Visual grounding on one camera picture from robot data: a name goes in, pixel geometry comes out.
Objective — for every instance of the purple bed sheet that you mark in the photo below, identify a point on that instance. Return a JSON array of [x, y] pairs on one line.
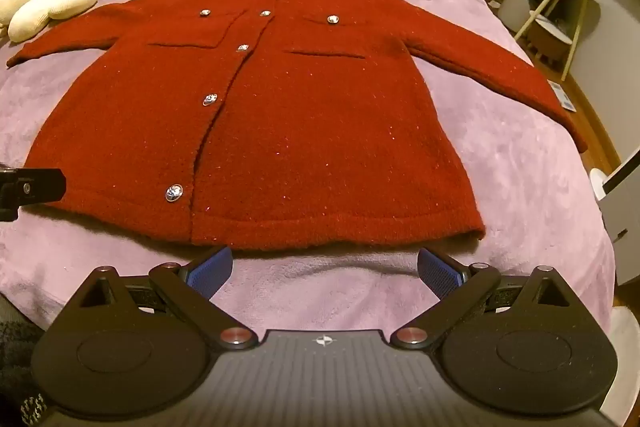
[[510, 167]]

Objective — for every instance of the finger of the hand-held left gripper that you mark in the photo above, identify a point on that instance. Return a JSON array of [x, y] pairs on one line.
[[35, 187]]

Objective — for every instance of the dark knit cloth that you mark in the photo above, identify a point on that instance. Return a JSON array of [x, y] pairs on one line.
[[17, 357]]

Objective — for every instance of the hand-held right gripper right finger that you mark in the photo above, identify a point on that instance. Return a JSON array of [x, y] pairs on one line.
[[440, 273]]

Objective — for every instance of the red knit cardigan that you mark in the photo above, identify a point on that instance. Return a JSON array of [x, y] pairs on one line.
[[310, 122]]

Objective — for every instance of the printed booklet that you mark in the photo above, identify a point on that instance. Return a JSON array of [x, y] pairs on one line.
[[562, 96]]

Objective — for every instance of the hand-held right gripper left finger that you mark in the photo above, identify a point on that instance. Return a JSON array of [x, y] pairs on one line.
[[212, 271]]

